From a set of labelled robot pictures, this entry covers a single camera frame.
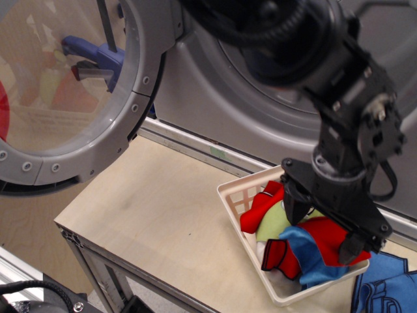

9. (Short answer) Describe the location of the blue bar clamp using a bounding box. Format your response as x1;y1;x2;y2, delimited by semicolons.
61;36;125;93

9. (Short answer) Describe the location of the black braided cable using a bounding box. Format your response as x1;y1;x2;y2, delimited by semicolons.
0;280;74;313

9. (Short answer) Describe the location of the black metal base plate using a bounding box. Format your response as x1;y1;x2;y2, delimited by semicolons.
43;274;101;313

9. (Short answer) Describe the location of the grey round machine door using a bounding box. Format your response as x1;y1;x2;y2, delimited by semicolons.
1;1;182;197

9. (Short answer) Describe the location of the grey laundry machine body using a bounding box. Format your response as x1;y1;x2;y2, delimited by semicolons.
155;1;416;219

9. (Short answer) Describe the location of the white plastic laundry basket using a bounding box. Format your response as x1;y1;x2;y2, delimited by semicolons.
218;166;369;306

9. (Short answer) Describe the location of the aluminium frame rail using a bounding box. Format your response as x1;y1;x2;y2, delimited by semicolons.
137;118;416;250

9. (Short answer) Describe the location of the red cloth with black trim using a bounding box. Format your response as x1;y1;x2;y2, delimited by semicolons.
240;181;284;234

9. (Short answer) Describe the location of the lime green cloth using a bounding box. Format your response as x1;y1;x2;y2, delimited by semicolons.
255;199;323;243

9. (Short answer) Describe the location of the blue cloth on table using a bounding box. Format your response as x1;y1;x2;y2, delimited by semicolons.
351;252;416;312

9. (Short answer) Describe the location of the red round object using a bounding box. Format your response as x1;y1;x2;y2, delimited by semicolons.
0;82;10;142

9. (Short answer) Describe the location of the blue felt cloth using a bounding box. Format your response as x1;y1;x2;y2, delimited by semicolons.
280;226;349;290

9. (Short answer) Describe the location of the white cloth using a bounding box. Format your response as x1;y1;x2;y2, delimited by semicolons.
256;241;302;293

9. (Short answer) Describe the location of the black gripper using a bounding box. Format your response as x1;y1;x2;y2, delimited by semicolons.
281;156;393;265

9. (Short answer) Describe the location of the small red black-edged cloth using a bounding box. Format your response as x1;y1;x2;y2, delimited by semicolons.
261;239;301;280

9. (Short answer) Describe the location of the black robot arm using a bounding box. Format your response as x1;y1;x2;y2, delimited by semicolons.
182;1;406;265

